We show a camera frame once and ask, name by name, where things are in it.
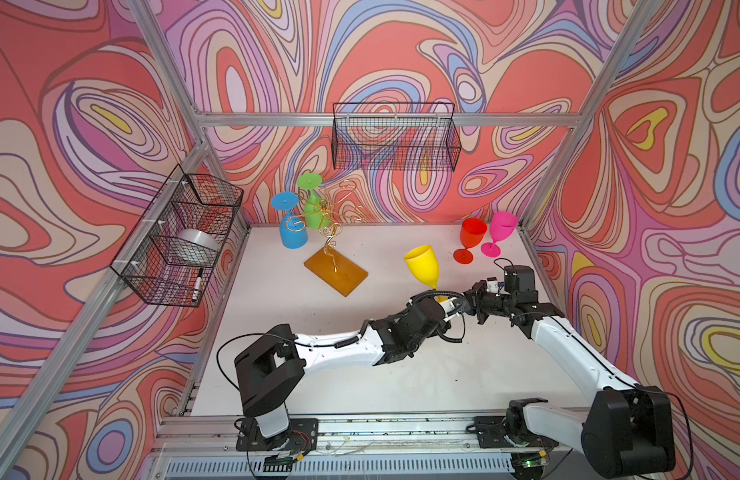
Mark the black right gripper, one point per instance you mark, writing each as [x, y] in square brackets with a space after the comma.
[473, 298]

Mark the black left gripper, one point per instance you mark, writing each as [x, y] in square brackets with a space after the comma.
[429, 296]

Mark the yellow plastic wine glass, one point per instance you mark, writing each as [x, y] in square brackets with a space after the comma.
[424, 265]

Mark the red plastic wine glass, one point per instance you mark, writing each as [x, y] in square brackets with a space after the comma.
[472, 232]

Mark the pink plastic wine glass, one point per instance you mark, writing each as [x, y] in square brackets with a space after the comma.
[502, 226]

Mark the blue plastic wine glass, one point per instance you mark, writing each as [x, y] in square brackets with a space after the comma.
[293, 229]

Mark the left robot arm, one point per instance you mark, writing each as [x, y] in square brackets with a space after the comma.
[269, 369]

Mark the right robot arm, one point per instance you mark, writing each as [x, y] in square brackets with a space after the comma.
[628, 428]

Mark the wooden rack base board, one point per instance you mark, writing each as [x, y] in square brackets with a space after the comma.
[335, 269]

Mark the green plastic wine glass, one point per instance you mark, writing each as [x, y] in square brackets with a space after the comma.
[314, 215]

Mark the black marker pen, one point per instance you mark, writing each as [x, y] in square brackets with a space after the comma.
[197, 289]

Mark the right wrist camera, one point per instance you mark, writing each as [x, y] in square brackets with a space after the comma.
[493, 285]

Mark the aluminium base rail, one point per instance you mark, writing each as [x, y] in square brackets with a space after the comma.
[359, 446]

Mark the gold wire glass rack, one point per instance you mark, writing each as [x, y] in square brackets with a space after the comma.
[332, 208]

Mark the black wire basket back wall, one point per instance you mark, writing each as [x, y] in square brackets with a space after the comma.
[395, 136]

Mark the black wire basket wall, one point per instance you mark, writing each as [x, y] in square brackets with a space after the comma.
[186, 227]
[395, 136]

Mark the black wire basket left wall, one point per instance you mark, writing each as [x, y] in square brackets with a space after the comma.
[186, 227]

